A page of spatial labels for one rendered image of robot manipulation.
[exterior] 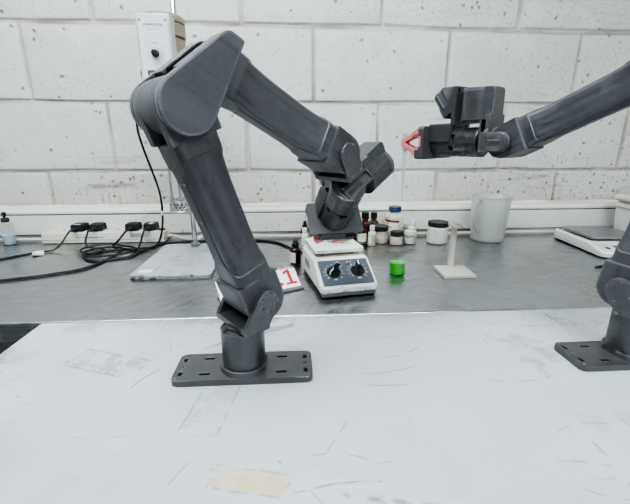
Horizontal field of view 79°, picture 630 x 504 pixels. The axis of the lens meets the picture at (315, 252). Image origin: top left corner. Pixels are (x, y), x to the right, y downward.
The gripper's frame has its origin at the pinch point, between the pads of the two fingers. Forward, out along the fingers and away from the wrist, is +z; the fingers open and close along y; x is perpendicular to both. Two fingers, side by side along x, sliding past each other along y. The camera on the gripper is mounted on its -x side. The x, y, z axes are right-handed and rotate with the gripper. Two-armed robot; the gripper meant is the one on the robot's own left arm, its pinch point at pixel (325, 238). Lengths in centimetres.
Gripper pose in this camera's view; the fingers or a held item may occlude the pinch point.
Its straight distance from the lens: 79.2
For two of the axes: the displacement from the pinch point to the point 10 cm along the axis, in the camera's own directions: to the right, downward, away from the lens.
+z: -1.7, 4.1, 9.0
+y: -9.7, 0.6, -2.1
